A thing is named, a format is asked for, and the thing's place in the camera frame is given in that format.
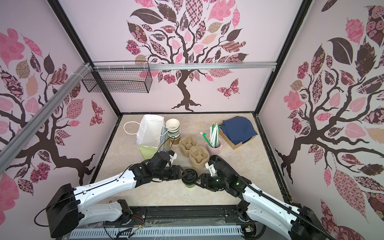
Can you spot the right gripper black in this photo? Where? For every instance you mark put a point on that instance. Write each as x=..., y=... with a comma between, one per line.
x=208, y=185

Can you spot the stack of paper cups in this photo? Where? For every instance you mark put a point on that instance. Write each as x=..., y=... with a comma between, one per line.
x=173, y=130

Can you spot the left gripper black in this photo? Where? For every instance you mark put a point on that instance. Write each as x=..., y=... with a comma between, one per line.
x=176, y=174

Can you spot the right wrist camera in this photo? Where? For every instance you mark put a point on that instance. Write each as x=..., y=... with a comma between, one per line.
x=211, y=169

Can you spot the aluminium rail left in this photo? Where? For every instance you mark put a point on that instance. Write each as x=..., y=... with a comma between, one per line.
x=11, y=150

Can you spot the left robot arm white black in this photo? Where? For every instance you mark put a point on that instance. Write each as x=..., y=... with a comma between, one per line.
x=71, y=207

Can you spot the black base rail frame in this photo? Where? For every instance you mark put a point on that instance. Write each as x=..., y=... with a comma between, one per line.
x=178, y=216

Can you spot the brown pulp cup carrier stack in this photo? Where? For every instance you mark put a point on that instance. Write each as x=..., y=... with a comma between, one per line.
x=197, y=154

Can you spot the pink bucket straw holder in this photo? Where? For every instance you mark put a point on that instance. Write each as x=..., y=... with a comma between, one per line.
x=215, y=149

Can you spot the white slotted cable duct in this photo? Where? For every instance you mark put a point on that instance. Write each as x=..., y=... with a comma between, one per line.
x=154, y=232

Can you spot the green paper cup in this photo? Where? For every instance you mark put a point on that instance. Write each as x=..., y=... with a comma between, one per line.
x=189, y=186

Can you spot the paper gift bag with handles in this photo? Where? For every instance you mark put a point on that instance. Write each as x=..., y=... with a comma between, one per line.
x=151, y=135

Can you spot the dark blue napkins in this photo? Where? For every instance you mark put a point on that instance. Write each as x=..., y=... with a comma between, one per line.
x=238, y=130

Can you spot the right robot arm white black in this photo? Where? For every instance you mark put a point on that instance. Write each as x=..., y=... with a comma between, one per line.
x=292, y=222

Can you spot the green wrapped straw leaning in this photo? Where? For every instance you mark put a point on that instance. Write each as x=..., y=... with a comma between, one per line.
x=208, y=141

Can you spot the black wire basket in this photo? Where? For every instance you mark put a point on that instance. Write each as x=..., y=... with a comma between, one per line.
x=119, y=77

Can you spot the black coffee lid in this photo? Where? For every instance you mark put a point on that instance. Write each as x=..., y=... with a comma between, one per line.
x=190, y=177

